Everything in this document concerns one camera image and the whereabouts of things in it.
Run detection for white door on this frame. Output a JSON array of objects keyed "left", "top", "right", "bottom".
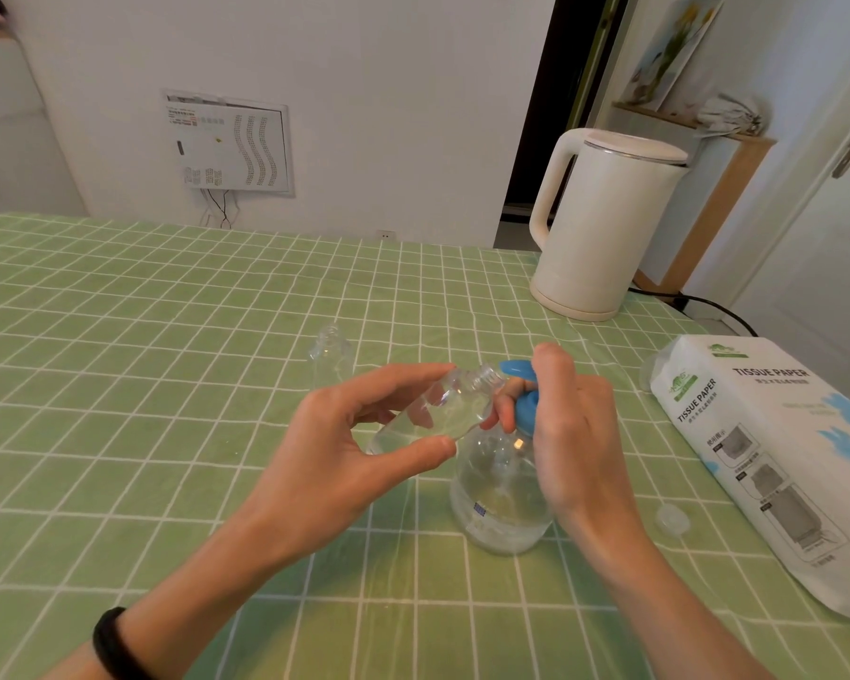
[{"left": 730, "top": 0, "right": 850, "bottom": 418}]

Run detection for black power cable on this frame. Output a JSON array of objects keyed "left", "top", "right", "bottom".
[{"left": 627, "top": 286, "right": 759, "bottom": 338}]

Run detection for clear bottle with blue pump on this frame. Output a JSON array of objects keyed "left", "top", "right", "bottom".
[{"left": 450, "top": 359, "right": 555, "bottom": 556}]

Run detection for person's left forearm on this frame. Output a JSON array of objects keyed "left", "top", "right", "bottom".
[{"left": 42, "top": 513, "right": 306, "bottom": 680}]

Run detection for flower painting canvas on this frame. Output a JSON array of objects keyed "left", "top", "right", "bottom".
[{"left": 620, "top": 0, "right": 725, "bottom": 112}]

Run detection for wooden cabinet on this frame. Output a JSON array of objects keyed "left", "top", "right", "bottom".
[{"left": 612, "top": 102, "right": 778, "bottom": 298}]

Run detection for thin dangling wires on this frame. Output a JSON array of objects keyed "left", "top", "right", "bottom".
[{"left": 200, "top": 189, "right": 240, "bottom": 230}]

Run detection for person's right forearm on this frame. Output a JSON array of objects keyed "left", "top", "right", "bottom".
[{"left": 556, "top": 510, "right": 776, "bottom": 680}]

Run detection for crumpled white cloth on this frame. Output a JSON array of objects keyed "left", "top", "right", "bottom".
[{"left": 694, "top": 93, "right": 765, "bottom": 138}]

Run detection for person's left hand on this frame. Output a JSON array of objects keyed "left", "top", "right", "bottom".
[{"left": 244, "top": 362, "right": 460, "bottom": 560}]

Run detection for white electric kettle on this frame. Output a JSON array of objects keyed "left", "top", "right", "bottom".
[{"left": 529, "top": 127, "right": 691, "bottom": 323}]

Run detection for black wristband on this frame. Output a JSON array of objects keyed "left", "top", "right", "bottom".
[{"left": 92, "top": 606, "right": 151, "bottom": 680}]

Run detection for white cupboard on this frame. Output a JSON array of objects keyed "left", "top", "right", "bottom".
[{"left": 0, "top": 21, "right": 89, "bottom": 220}]

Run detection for clear plastic cap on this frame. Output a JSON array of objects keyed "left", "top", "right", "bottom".
[{"left": 654, "top": 504, "right": 691, "bottom": 537}]

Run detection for small clear plastic bottle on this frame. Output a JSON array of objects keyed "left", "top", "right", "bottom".
[{"left": 366, "top": 364, "right": 505, "bottom": 457}]

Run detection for white tissue paper pack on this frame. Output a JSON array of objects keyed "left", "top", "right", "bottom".
[{"left": 649, "top": 334, "right": 850, "bottom": 626}]

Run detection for person's right hand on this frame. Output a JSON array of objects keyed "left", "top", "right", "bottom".
[{"left": 480, "top": 341, "right": 642, "bottom": 539}]

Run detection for empty clear plastic bottle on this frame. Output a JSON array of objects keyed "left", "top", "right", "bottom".
[{"left": 306, "top": 324, "right": 352, "bottom": 390}]

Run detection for green checked tablecloth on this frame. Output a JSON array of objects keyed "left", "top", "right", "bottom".
[{"left": 0, "top": 212, "right": 850, "bottom": 680}]

